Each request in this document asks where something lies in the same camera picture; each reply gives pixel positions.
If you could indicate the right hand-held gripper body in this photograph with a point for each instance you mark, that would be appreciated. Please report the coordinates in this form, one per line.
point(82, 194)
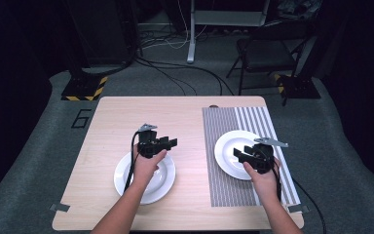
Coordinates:
point(263, 154)

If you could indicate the dark equipment cabinet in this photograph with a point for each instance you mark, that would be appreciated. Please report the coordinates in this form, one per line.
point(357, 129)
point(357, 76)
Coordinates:
point(104, 32)

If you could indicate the white metal stand leg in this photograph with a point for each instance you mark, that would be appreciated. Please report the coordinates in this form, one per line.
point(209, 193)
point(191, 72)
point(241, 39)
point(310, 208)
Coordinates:
point(192, 39)

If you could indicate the person's left hand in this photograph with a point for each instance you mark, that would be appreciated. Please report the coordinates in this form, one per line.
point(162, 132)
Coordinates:
point(147, 169)

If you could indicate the white round plate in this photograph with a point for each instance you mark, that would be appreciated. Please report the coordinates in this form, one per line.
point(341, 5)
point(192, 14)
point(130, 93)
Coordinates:
point(230, 152)
point(162, 180)

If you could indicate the black yellow striped stand base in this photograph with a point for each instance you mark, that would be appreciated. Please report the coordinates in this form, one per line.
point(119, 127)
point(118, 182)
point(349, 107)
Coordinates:
point(84, 89)
point(300, 87)

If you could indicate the grey tape strip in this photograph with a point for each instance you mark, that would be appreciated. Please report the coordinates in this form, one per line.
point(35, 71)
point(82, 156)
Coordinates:
point(298, 208)
point(59, 207)

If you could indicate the person's right hand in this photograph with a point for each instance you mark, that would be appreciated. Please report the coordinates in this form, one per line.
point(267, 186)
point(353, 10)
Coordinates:
point(264, 182)

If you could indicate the small brown round object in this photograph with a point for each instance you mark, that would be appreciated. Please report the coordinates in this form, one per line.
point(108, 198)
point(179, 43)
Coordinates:
point(213, 106)

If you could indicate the black folding chair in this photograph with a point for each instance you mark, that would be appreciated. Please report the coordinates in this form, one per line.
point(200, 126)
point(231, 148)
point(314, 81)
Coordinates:
point(266, 55)

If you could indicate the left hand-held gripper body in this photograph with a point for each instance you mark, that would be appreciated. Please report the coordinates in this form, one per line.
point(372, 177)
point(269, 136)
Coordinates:
point(149, 144)

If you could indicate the grey striped woven placemat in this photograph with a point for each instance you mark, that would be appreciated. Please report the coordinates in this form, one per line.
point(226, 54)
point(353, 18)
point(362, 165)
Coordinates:
point(227, 182)

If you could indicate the white board panel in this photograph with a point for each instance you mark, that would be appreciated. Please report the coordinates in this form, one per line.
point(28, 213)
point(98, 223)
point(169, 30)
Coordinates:
point(230, 18)

